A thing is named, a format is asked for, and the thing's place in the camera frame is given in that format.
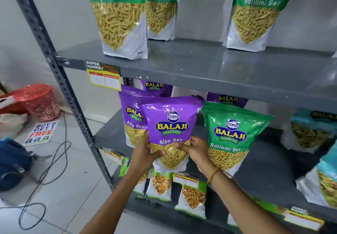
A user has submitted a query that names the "small green snack packet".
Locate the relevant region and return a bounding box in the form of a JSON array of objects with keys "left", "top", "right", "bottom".
[
  {"left": 227, "top": 213, "right": 239, "bottom": 228},
  {"left": 146, "top": 170, "right": 173, "bottom": 202},
  {"left": 250, "top": 196, "right": 287, "bottom": 215},
  {"left": 119, "top": 157, "right": 148, "bottom": 195},
  {"left": 174, "top": 181, "right": 207, "bottom": 220}
]

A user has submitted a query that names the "person's right forearm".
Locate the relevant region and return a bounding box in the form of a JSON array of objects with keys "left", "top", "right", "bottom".
[{"left": 207, "top": 169, "right": 293, "bottom": 234}]

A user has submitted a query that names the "black cable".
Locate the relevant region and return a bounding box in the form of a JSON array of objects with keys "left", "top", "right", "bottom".
[{"left": 0, "top": 112, "right": 72, "bottom": 231}]

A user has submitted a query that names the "teal snack packet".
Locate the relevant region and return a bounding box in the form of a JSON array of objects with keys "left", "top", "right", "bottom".
[
  {"left": 280, "top": 109, "right": 337, "bottom": 154},
  {"left": 296, "top": 141, "right": 337, "bottom": 210}
]

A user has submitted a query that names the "person's right hand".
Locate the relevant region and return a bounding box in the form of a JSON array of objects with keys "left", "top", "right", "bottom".
[{"left": 174, "top": 136, "right": 215, "bottom": 175}]

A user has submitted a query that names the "orange thread wristband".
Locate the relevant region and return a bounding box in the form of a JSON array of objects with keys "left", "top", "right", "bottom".
[{"left": 207, "top": 166, "right": 222, "bottom": 184}]

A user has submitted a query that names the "red plastic mesh basket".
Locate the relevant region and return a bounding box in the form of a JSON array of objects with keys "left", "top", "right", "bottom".
[{"left": 13, "top": 84, "right": 61, "bottom": 123}]

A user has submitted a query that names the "white cloth bag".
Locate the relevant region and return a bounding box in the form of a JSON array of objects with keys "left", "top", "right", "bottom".
[{"left": 0, "top": 113, "right": 28, "bottom": 139}]

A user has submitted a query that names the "red and white bag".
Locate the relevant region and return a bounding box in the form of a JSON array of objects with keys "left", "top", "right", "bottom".
[{"left": 0, "top": 91, "right": 30, "bottom": 115}]

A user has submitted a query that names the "person's left forearm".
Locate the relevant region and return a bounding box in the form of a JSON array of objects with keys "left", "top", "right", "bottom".
[{"left": 79, "top": 169, "right": 148, "bottom": 234}]

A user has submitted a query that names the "large green snack packet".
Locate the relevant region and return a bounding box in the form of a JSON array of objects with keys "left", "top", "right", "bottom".
[
  {"left": 85, "top": 0, "right": 148, "bottom": 60},
  {"left": 143, "top": 0, "right": 185, "bottom": 41},
  {"left": 201, "top": 101, "right": 275, "bottom": 177},
  {"left": 223, "top": 0, "right": 303, "bottom": 53}
]

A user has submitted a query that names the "dark blue backpack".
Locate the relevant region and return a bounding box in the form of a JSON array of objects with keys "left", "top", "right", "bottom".
[{"left": 0, "top": 137, "right": 35, "bottom": 192}]

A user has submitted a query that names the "grey metal shelf rack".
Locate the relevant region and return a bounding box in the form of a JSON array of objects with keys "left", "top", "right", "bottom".
[{"left": 5, "top": 0, "right": 337, "bottom": 234}]

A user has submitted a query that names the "person's left hand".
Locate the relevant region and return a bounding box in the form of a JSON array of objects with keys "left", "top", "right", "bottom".
[{"left": 129, "top": 134, "right": 166, "bottom": 175}]

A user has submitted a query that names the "purple snack packet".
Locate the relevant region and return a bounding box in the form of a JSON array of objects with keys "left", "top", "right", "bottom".
[
  {"left": 140, "top": 80, "right": 174, "bottom": 97},
  {"left": 206, "top": 92, "right": 249, "bottom": 108},
  {"left": 137, "top": 95, "right": 205, "bottom": 174},
  {"left": 118, "top": 85, "right": 158, "bottom": 148}
]

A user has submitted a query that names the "printed offer sign card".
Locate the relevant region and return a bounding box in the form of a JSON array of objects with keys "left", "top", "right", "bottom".
[{"left": 22, "top": 120, "right": 60, "bottom": 147}]

